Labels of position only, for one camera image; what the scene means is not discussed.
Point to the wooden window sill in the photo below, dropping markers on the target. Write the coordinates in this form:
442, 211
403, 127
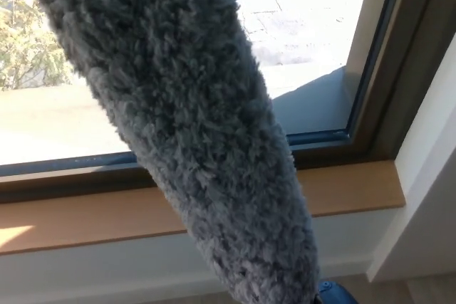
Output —
71, 218

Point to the dark brown window frame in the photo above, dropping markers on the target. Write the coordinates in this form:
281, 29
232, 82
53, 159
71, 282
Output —
392, 69

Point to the green conifer tree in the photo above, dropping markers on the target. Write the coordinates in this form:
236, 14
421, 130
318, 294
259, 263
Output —
21, 33

